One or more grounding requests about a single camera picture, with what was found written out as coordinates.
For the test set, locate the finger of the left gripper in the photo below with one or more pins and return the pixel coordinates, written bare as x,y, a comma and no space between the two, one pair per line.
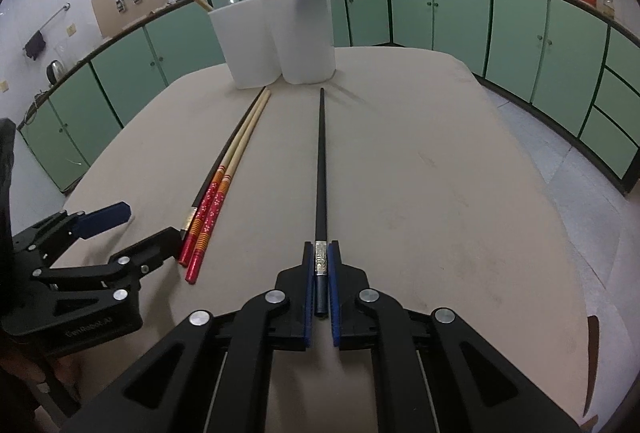
148,254
97,222

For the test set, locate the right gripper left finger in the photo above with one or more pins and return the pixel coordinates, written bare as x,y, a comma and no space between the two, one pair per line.
292,330

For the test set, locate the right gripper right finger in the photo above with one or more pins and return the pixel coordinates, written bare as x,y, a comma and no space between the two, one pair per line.
350,327

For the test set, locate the person's left hand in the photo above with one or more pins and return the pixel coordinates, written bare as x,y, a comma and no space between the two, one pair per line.
66,369

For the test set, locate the red orange patterned chopstick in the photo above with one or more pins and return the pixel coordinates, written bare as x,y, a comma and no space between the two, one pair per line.
207,193

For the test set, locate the electric kettle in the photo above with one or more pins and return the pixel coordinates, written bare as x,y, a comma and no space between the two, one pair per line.
55,71

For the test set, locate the dark towel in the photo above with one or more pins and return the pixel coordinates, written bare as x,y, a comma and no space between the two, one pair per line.
35,46

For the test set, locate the white utensil holder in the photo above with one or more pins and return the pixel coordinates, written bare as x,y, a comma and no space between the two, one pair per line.
263,40

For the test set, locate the green lower cabinets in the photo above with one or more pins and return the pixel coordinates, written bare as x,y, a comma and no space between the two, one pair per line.
564,62

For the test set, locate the glass jar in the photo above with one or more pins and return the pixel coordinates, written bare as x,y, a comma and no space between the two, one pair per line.
608,9

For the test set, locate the towel rail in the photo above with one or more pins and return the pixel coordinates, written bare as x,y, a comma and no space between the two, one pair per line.
65,7

